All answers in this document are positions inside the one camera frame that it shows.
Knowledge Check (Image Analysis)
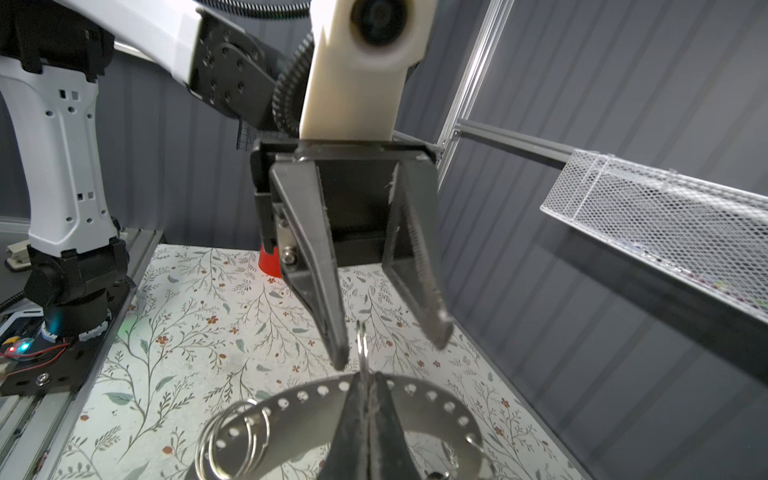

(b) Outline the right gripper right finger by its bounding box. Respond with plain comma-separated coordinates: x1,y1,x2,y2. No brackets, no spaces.
367,372,421,480

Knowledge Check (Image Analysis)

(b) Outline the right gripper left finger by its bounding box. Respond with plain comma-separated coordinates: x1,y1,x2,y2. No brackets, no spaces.
317,373,369,480

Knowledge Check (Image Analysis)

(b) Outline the white wire mesh basket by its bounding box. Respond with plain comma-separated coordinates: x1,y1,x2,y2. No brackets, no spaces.
540,150,767,321

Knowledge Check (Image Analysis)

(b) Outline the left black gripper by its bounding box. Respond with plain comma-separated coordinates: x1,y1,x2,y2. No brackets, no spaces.
249,139,454,371

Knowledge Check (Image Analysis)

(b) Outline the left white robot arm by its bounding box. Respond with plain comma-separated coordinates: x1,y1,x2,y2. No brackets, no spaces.
1,1,453,370

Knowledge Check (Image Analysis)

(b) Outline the left black cable conduit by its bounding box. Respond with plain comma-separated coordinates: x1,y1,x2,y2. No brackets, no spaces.
197,0,316,138

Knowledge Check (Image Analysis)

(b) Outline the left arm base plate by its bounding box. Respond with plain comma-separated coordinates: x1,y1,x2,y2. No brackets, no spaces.
1,282,136,397

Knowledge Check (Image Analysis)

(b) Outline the red pencil cup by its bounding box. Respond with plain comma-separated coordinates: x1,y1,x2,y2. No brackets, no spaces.
258,244,282,279

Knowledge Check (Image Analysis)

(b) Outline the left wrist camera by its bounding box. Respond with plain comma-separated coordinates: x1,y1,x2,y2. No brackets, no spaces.
299,1,438,142

